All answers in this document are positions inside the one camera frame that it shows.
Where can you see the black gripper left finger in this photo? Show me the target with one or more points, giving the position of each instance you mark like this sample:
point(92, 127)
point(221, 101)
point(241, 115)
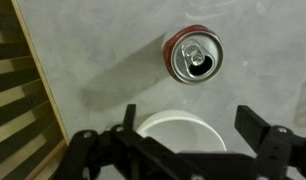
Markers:
point(126, 156)

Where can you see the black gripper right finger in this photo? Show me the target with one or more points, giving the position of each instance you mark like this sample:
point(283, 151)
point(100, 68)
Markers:
point(279, 150)

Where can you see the red silver soda can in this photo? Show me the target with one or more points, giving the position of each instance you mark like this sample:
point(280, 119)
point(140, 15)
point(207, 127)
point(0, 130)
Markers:
point(206, 43)

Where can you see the white bowl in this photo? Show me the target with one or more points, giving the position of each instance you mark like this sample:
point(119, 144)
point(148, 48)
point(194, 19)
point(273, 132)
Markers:
point(179, 130)

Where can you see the wooden slat-back chair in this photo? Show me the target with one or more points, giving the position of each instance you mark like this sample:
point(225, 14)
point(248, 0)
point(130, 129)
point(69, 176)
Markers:
point(43, 166)

